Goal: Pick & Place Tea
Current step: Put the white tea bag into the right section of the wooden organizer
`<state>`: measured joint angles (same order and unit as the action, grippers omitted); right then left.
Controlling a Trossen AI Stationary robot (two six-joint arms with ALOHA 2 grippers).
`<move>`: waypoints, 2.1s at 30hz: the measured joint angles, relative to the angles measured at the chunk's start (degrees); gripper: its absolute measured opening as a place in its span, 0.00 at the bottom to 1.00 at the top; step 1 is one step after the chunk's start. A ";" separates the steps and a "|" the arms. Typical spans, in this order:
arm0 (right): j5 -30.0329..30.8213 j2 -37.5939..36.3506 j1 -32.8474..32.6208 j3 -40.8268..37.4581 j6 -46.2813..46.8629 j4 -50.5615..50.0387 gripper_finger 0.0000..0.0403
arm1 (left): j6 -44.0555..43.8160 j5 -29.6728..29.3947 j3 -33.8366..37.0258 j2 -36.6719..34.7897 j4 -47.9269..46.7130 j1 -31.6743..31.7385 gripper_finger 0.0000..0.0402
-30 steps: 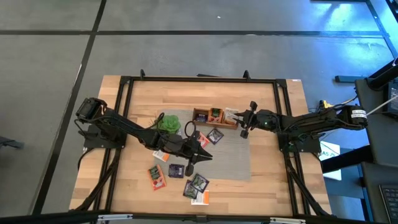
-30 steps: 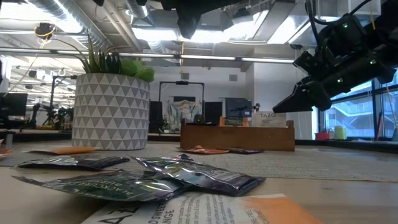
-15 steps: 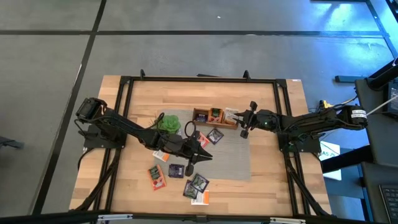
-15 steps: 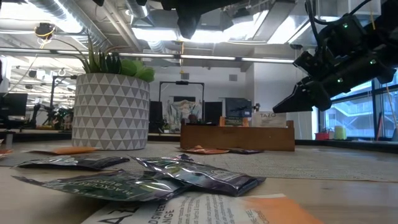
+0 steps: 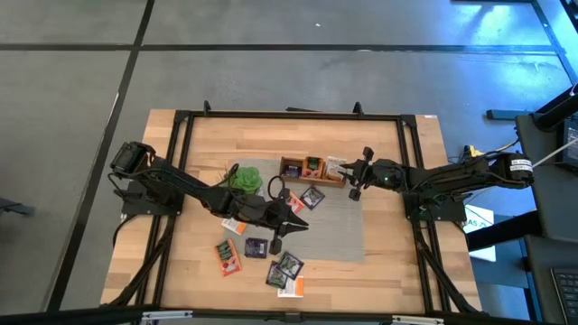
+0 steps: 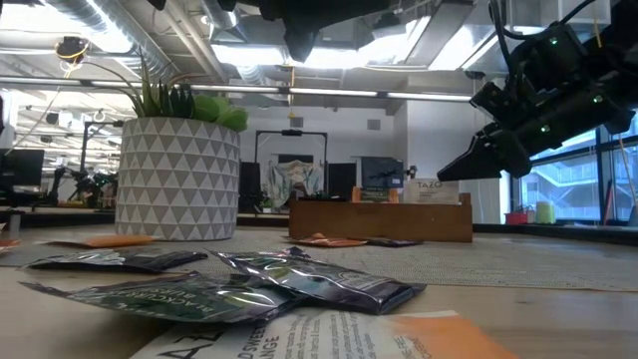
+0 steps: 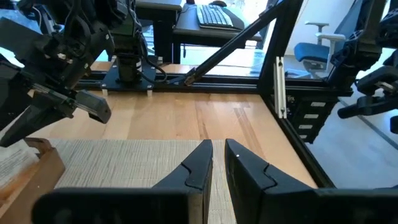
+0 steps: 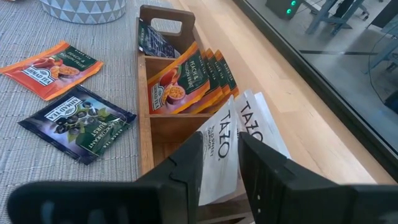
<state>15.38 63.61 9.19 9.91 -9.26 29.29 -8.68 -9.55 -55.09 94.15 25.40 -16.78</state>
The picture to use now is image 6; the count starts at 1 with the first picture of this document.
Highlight black window frame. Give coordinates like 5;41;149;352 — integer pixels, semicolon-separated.
507;119;638;225

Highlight long ceiling tube light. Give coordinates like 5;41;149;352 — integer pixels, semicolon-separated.
0;75;475;104

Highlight white orange tea packet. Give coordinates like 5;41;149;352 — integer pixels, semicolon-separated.
402;178;461;205
129;308;519;359
47;233;157;249

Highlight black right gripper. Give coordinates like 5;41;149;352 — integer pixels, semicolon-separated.
437;82;637;182

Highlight wooden tea organizer box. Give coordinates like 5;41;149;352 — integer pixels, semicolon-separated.
287;192;474;244

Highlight black upright panel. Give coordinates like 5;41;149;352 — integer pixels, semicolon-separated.
327;162;358;200
239;160;261;213

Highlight black background robot arms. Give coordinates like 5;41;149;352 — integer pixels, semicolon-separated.
47;167;119;208

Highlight white patterned cloth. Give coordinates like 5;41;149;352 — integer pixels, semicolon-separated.
262;159;325;206

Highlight black background station frame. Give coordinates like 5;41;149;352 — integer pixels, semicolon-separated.
254;129;329;210

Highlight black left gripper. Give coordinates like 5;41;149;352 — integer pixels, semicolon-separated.
218;0;395;64

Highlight dark foil tea packet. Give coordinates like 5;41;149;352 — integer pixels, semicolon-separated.
208;246;428;316
298;191;350;202
366;237;424;249
19;271;305;325
19;247;209;274

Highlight black stand frame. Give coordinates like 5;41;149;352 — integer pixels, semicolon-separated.
79;121;124;200

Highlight grey woven placemat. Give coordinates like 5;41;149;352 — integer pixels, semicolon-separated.
0;227;638;293

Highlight black computer monitor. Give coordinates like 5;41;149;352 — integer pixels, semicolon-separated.
0;148;46;194

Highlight dark grey monitor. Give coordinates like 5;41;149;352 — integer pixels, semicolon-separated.
361;156;405;190

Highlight black ceiling device yellow cable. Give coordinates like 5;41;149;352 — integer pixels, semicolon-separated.
53;35;92;65

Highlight succulent in white patterned pot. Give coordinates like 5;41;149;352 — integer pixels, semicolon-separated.
82;47;250;242

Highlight yellow green cup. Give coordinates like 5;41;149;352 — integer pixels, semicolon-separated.
536;199;556;225

